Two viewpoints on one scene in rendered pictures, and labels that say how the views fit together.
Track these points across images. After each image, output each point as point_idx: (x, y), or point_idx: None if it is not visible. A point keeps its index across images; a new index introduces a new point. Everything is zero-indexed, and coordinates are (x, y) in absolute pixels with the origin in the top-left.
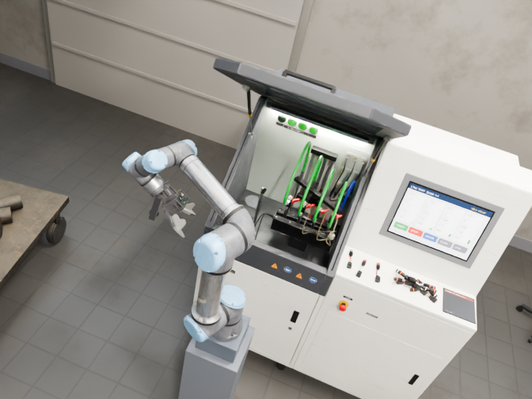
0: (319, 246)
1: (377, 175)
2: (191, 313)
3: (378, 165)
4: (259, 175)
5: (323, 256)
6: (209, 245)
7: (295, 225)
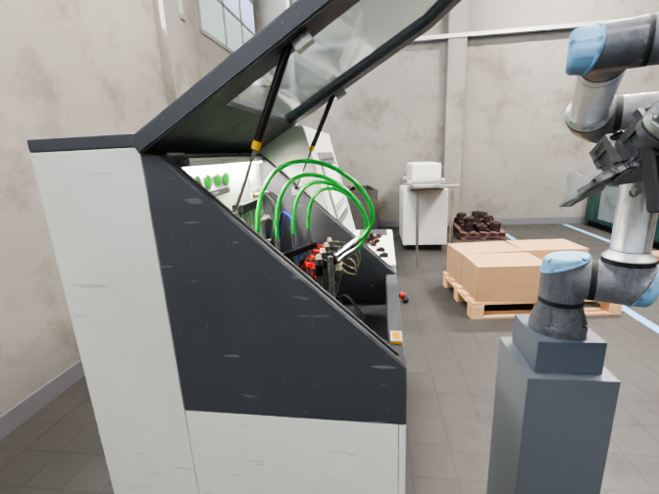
0: (343, 289)
1: (316, 167)
2: (653, 268)
3: (311, 155)
4: None
5: None
6: None
7: (334, 287)
